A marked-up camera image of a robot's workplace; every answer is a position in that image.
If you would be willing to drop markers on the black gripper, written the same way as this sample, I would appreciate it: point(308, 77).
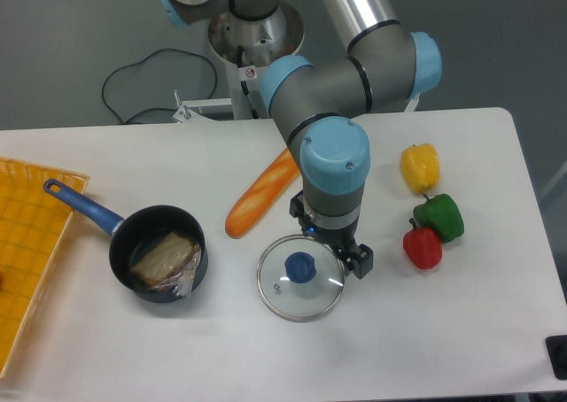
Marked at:
point(337, 232)

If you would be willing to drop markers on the glass pot lid blue knob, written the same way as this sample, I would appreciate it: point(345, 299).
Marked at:
point(299, 279)

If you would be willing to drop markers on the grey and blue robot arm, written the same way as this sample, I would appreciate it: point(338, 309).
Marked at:
point(314, 107)

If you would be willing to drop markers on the red bell pepper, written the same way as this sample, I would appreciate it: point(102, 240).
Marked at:
point(422, 246)

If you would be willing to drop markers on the green bell pepper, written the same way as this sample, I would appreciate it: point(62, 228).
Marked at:
point(441, 214)

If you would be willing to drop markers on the yellow bell pepper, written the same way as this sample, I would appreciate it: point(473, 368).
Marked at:
point(420, 168)

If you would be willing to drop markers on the orange baguette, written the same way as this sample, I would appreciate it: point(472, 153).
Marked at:
point(250, 208)

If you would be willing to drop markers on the wrapped sandwich bread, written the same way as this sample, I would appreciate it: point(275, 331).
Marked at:
point(169, 267)

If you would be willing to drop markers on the black box at table edge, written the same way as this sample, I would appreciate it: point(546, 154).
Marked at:
point(557, 353)

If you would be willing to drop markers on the dark blue saucepan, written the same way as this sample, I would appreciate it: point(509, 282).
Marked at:
point(136, 235)

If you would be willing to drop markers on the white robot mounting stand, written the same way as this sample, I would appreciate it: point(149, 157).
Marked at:
point(248, 36)

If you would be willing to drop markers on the orange wicker basket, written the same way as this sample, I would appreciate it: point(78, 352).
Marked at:
point(33, 224)

